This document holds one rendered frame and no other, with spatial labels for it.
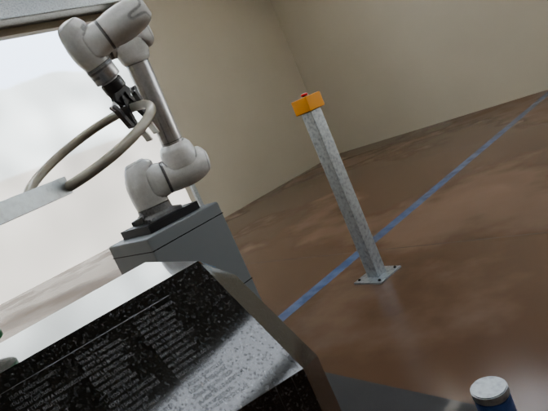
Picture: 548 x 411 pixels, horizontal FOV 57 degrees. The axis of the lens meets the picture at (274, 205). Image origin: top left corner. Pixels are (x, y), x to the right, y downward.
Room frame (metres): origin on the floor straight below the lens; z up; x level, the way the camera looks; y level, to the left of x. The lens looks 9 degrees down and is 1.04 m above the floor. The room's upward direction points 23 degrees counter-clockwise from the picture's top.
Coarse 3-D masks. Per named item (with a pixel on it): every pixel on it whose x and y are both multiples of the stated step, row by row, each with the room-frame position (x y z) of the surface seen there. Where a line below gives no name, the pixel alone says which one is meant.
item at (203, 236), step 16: (208, 208) 2.25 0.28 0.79; (176, 224) 2.13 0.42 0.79; (192, 224) 2.18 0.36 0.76; (208, 224) 2.22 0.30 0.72; (224, 224) 2.28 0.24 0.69; (128, 240) 2.26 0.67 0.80; (144, 240) 2.05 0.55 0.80; (160, 240) 2.06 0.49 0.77; (176, 240) 2.11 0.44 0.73; (192, 240) 2.15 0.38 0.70; (208, 240) 2.20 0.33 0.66; (224, 240) 2.25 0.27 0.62; (128, 256) 2.20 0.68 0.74; (144, 256) 2.09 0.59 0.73; (160, 256) 2.04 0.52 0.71; (176, 256) 2.09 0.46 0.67; (192, 256) 2.13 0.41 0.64; (208, 256) 2.18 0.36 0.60; (224, 256) 2.23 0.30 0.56; (240, 256) 2.28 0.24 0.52; (240, 272) 2.26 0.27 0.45
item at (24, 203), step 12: (60, 180) 1.37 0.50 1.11; (24, 192) 1.26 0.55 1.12; (36, 192) 1.29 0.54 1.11; (48, 192) 1.32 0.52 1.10; (60, 192) 1.35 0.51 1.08; (72, 192) 1.39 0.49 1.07; (0, 204) 1.19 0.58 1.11; (12, 204) 1.22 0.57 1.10; (24, 204) 1.25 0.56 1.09; (36, 204) 1.27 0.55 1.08; (0, 216) 1.18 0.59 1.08; (12, 216) 1.21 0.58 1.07
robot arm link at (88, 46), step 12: (72, 24) 1.62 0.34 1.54; (84, 24) 1.64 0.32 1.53; (96, 24) 1.65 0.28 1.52; (60, 36) 1.63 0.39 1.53; (72, 36) 1.62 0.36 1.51; (84, 36) 1.62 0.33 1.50; (96, 36) 1.63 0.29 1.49; (72, 48) 1.63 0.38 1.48; (84, 48) 1.63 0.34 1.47; (96, 48) 1.64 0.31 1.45; (108, 48) 1.66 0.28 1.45; (84, 60) 1.64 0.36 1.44; (96, 60) 1.65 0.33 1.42
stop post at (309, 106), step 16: (304, 96) 2.69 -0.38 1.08; (320, 96) 2.69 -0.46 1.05; (304, 112) 2.66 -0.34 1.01; (320, 112) 2.69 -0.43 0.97; (320, 128) 2.67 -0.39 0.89; (320, 144) 2.67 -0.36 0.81; (320, 160) 2.71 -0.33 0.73; (336, 160) 2.68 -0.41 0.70; (336, 176) 2.66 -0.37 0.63; (336, 192) 2.70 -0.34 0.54; (352, 192) 2.69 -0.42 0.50; (352, 208) 2.66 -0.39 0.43; (352, 224) 2.68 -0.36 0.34; (368, 240) 2.67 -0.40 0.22; (368, 256) 2.66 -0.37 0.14; (368, 272) 2.70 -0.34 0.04; (384, 272) 2.68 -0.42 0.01
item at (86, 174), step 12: (132, 108) 1.73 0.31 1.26; (144, 108) 1.67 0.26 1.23; (108, 120) 1.79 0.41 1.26; (144, 120) 1.48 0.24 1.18; (84, 132) 1.80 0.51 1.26; (96, 132) 1.82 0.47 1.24; (132, 132) 1.44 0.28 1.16; (72, 144) 1.78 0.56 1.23; (120, 144) 1.41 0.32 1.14; (132, 144) 1.43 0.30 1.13; (60, 156) 1.76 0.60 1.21; (108, 156) 1.39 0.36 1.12; (120, 156) 1.41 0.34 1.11; (48, 168) 1.71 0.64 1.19; (96, 168) 1.37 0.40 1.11; (36, 180) 1.64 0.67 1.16; (72, 180) 1.37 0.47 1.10; (84, 180) 1.37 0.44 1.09
